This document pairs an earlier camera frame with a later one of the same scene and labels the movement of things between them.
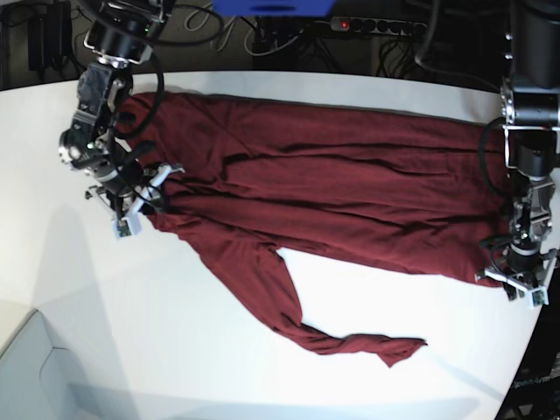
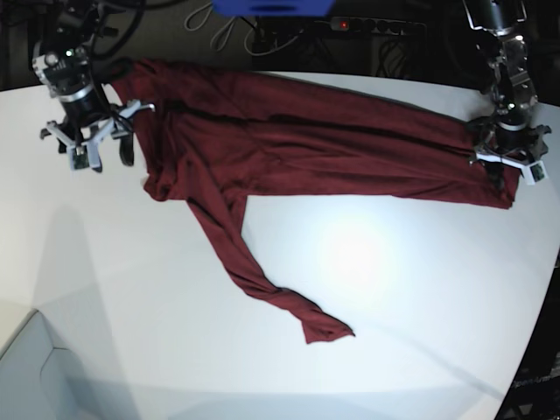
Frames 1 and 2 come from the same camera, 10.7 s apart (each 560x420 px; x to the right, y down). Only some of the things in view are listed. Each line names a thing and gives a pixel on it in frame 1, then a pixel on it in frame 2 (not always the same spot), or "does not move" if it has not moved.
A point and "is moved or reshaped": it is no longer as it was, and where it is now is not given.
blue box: (273, 8) does not move
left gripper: (116, 182) to (87, 106)
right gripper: (525, 261) to (505, 138)
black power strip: (376, 25) does not move
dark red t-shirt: (414, 196) is moved or reshaped
